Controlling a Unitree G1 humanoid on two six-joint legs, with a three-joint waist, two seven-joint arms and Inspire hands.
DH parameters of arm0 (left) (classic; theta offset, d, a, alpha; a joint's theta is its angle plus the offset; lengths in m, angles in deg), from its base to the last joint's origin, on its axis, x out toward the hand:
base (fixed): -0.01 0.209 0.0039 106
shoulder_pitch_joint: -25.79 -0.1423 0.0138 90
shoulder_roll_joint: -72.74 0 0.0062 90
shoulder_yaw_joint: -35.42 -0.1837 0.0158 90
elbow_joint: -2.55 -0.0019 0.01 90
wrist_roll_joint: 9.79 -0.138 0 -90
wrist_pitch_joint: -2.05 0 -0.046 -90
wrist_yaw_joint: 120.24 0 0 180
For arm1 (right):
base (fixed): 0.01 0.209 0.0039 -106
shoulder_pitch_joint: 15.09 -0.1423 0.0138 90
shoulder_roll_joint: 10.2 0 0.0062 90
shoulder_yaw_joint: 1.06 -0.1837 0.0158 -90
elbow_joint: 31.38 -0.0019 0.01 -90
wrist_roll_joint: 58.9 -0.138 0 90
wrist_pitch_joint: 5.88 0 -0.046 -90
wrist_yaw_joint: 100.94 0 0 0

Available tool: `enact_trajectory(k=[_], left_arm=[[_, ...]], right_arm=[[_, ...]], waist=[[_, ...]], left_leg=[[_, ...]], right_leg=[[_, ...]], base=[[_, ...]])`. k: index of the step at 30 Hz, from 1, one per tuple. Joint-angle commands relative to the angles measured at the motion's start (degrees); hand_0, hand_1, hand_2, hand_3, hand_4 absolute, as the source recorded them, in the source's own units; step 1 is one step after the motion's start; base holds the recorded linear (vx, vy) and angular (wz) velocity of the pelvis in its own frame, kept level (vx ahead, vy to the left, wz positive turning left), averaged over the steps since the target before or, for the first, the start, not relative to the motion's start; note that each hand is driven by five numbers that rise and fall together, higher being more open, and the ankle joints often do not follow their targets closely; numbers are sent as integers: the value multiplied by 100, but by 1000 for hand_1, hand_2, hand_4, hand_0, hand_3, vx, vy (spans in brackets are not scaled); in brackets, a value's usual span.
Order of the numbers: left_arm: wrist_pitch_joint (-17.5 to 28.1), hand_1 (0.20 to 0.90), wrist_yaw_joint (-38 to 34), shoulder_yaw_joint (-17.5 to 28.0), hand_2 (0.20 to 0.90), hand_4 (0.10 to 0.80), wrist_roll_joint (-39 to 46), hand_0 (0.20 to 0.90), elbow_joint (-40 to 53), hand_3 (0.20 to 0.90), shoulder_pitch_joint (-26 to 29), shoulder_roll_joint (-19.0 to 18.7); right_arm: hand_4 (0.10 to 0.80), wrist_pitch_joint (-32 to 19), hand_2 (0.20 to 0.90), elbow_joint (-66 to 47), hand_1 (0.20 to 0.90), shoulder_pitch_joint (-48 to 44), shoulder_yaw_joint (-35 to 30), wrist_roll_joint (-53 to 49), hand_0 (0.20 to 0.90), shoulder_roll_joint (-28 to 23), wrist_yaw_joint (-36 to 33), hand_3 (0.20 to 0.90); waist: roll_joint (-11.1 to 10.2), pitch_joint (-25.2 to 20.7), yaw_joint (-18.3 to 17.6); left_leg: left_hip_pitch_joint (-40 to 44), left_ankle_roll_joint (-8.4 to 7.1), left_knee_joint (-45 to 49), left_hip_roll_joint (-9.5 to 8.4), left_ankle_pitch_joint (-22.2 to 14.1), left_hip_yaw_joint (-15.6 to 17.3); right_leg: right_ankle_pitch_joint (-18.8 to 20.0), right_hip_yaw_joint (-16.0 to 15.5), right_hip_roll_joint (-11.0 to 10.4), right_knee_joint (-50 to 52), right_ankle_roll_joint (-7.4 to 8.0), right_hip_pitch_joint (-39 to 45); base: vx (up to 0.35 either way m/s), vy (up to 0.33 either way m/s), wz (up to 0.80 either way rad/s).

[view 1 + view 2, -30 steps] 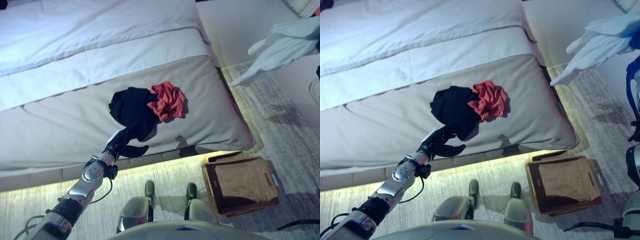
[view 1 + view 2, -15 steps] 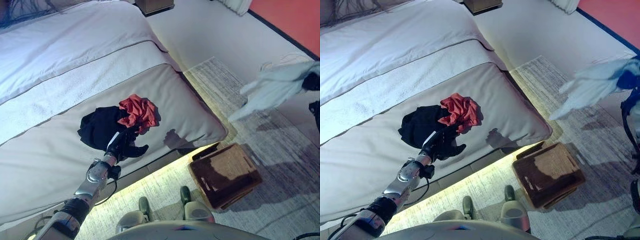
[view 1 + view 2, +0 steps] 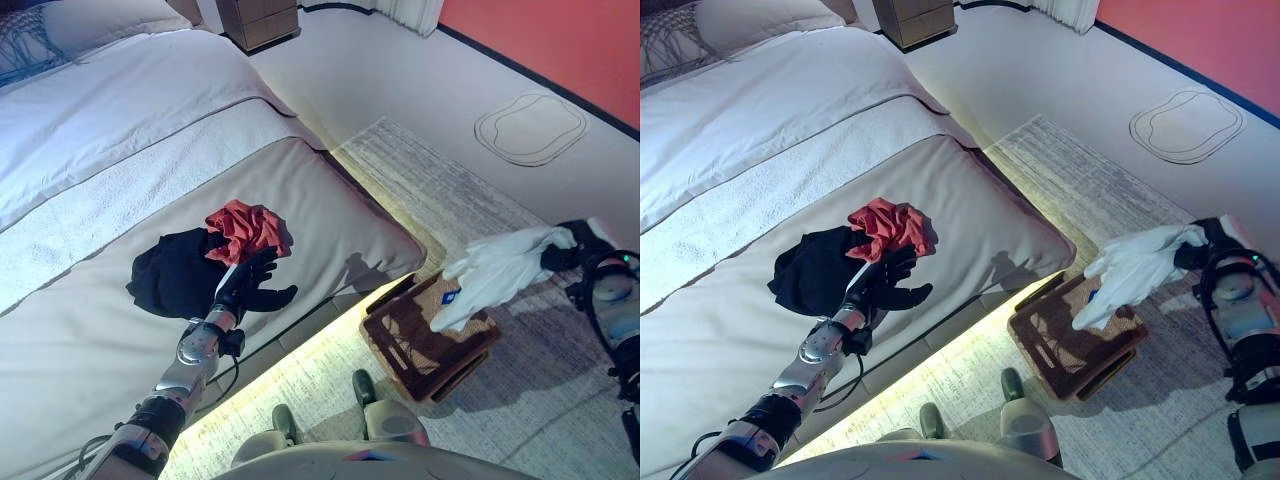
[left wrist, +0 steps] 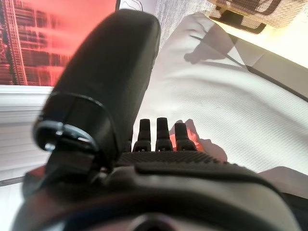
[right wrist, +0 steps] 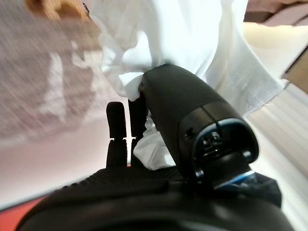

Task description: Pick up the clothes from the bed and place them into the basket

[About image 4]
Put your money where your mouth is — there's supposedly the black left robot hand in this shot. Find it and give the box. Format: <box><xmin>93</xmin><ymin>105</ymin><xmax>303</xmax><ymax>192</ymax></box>
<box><xmin>12</xmin><ymin>9</ymin><xmax>301</xmax><ymax>231</ymax></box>

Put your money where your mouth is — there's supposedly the beige bed blanket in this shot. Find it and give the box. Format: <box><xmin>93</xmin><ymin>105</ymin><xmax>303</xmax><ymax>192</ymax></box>
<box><xmin>133</xmin><ymin>12</ymin><xmax>308</xmax><ymax>195</ymax></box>

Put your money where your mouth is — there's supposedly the beige upholstered bed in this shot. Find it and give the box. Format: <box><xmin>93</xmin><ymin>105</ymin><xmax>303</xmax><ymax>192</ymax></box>
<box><xmin>231</xmin><ymin>33</ymin><xmax>308</xmax><ymax>102</ymax></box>

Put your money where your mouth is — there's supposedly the brown wicker basket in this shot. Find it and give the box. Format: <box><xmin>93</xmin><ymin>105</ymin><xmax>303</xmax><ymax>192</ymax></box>
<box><xmin>208</xmin><ymin>0</ymin><xmax>308</xmax><ymax>35</ymax></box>

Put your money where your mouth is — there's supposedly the grey rug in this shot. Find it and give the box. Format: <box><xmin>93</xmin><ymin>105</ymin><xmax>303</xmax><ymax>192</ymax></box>
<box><xmin>144</xmin><ymin>0</ymin><xmax>218</xmax><ymax>52</ymax></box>

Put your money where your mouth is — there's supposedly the white curtain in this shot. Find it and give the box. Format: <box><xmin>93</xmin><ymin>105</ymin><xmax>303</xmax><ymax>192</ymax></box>
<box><xmin>0</xmin><ymin>84</ymin><xmax>55</xmax><ymax>180</ymax></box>

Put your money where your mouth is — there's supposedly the red wall artwork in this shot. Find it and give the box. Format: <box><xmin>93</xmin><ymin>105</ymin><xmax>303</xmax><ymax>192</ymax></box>
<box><xmin>0</xmin><ymin>0</ymin><xmax>120</xmax><ymax>87</ymax></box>

